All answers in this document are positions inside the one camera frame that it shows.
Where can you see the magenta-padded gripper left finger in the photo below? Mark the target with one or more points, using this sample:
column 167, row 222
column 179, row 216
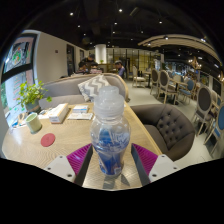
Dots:
column 78, row 159

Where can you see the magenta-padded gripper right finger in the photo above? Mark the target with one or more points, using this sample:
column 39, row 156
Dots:
column 146, row 159

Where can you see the clear blue-label drink bottle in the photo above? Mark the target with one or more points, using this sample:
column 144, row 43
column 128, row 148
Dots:
column 110, row 140

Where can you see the flat round red coaster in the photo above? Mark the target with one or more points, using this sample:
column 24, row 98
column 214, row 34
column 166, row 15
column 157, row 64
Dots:
column 48, row 140

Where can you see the grey tufted armchair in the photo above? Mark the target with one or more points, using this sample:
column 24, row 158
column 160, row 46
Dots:
column 170, row 130

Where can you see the white printed leaflet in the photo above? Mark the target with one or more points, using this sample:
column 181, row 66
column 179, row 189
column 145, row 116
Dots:
column 80, row 116

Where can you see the white tissue box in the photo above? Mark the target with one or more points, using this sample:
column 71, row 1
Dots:
column 58, row 114

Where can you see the white blue card packet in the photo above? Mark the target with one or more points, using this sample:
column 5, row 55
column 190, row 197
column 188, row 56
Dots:
column 80, row 108

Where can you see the white picture sheet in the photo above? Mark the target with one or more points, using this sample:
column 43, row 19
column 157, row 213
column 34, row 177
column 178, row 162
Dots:
column 44, row 114

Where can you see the light green mug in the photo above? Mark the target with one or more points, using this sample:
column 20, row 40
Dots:
column 33, row 123

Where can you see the grey white chevron pillow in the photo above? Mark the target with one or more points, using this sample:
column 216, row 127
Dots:
column 91, row 87

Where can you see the green potted plant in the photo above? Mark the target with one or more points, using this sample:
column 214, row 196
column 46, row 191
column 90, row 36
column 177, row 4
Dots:
column 30, row 95

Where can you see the person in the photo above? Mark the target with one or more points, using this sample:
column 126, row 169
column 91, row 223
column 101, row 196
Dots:
column 120, row 69
column 90, row 61
column 82, row 67

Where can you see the white round pillar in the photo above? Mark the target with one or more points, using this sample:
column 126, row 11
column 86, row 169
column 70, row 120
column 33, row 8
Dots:
column 100, row 53

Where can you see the round food window poster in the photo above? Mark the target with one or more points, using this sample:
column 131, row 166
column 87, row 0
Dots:
column 16, row 56

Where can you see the group of ceiling spotlights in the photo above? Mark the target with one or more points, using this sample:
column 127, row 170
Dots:
column 120, row 10

